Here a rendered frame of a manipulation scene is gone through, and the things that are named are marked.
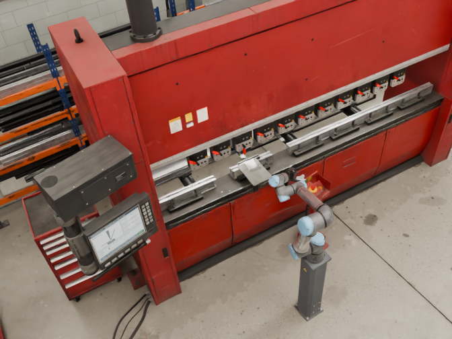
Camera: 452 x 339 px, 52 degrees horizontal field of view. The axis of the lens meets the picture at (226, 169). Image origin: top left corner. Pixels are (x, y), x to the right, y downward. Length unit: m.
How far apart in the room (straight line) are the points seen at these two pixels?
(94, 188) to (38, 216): 1.32
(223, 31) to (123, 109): 0.82
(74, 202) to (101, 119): 0.50
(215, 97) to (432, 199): 2.77
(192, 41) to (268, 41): 0.59
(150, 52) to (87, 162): 0.76
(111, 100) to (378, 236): 2.99
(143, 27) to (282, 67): 1.11
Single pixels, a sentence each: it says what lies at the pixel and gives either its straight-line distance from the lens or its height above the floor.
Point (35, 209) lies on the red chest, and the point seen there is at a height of 0.98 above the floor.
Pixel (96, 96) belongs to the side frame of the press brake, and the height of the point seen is 2.22.
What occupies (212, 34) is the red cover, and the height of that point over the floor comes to 2.25.
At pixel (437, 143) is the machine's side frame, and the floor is 0.34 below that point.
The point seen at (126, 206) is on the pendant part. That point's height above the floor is 1.60.
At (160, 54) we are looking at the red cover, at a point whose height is 2.24.
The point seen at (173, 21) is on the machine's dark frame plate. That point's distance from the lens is 3.16.
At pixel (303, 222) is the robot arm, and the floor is 1.39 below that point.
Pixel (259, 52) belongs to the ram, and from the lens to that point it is 3.33.
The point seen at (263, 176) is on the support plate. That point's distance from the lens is 3.78.
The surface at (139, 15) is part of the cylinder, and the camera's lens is 2.91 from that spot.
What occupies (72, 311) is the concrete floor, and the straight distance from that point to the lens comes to 4.53.
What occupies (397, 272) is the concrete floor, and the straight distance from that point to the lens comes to 4.56.
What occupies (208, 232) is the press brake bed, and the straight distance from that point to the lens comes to 4.05.
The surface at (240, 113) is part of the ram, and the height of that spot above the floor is 1.54.
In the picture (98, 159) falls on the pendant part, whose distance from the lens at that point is 2.72.
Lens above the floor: 3.69
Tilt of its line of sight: 44 degrees down
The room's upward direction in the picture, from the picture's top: 5 degrees counter-clockwise
